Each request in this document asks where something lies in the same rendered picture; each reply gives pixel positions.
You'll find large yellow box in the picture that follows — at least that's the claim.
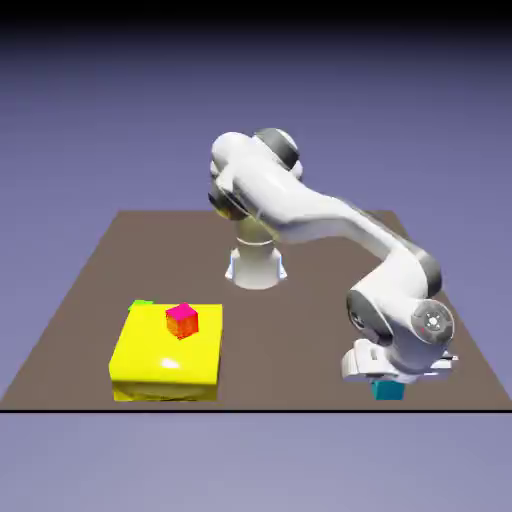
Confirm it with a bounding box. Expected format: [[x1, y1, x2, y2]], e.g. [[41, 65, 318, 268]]
[[108, 302, 224, 403]]

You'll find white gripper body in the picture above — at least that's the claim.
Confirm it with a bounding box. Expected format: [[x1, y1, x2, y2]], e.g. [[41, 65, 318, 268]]
[[340, 338, 460, 386]]

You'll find small pink cube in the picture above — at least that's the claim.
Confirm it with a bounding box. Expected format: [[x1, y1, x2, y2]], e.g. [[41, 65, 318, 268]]
[[165, 302, 200, 341]]

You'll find small teal cube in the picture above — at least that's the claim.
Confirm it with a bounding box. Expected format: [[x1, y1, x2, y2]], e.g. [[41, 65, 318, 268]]
[[370, 379, 406, 402]]

